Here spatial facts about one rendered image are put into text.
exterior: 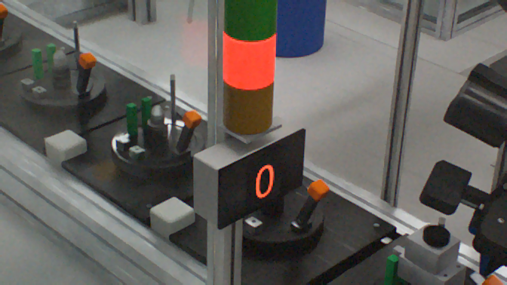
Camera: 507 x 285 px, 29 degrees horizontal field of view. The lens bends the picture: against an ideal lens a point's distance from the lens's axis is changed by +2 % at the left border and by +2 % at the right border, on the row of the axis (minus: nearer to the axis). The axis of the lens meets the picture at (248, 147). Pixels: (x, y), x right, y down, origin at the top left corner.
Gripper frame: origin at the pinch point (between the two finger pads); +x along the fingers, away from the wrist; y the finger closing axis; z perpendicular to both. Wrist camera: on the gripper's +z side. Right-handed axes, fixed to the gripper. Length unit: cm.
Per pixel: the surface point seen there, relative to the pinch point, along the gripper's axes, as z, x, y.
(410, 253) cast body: -2.0, 7.3, -7.7
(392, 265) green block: -2.8, 10.9, -8.9
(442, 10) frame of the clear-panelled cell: -104, 33, -23
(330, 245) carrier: -11.0, 20.1, -17.3
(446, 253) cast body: -2.1, 5.0, -4.2
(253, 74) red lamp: 10.0, -15.7, -27.9
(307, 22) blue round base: -83, 35, -45
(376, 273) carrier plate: -8.1, 18.2, -10.4
